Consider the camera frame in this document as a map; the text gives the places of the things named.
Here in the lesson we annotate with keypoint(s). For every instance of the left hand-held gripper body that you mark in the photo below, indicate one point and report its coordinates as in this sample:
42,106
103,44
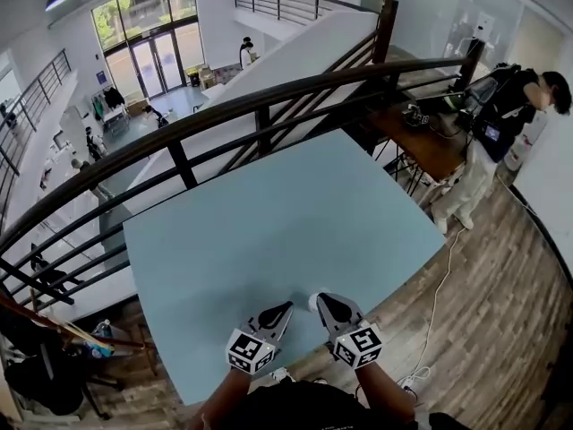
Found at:
250,350

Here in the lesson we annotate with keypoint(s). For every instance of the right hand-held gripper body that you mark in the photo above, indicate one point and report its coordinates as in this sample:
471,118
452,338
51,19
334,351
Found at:
358,343

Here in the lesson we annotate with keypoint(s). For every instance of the white cotton swab container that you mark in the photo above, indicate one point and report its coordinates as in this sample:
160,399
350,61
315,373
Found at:
312,303

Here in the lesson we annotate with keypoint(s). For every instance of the person's left forearm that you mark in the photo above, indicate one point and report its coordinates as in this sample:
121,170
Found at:
226,394

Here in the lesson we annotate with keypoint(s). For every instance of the person's right forearm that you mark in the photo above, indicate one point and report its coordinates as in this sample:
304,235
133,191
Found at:
380,392

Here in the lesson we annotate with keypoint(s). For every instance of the white power strip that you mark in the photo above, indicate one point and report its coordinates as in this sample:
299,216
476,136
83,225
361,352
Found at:
406,382

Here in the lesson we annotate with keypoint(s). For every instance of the person's black shirt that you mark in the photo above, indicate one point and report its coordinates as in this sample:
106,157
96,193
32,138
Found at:
313,408

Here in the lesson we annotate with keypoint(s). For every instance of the clear plastic water bottle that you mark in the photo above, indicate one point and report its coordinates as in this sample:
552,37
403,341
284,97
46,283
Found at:
103,328

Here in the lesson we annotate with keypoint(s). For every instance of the wooden easel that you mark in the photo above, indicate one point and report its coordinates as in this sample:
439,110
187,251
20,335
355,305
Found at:
85,336

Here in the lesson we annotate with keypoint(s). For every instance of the brown wooden table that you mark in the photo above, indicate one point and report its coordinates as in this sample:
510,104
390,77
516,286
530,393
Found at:
425,146

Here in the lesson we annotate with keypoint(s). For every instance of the black chair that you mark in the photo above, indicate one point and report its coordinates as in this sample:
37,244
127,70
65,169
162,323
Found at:
45,374

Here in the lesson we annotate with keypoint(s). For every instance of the black curved metal railing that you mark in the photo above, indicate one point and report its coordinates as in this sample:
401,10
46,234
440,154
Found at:
179,135

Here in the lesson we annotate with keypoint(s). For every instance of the black device on wooden table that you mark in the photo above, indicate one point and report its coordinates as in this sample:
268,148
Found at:
415,115

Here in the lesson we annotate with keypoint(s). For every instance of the pale cardboard box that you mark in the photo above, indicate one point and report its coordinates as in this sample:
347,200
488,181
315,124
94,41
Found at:
206,78

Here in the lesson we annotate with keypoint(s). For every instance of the white water dispenser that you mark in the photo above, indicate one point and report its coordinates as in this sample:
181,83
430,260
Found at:
521,148

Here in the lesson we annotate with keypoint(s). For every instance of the white staircase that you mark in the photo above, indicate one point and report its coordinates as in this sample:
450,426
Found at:
286,56

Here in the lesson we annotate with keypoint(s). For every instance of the brown cardboard box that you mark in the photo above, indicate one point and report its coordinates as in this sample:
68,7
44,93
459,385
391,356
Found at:
137,107

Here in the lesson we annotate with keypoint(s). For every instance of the clothing rack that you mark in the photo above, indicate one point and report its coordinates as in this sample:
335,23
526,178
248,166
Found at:
109,99

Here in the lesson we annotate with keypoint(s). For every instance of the glass entrance door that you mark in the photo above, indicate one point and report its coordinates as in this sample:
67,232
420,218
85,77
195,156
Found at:
154,65

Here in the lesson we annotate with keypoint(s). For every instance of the black balcony railing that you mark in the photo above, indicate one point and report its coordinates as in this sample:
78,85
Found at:
279,2
27,101

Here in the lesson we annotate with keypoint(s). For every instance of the large glass window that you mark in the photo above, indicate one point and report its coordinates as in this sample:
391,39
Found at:
143,7

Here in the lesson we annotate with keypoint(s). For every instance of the dark wooden stair post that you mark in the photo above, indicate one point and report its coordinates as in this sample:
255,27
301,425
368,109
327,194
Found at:
387,29

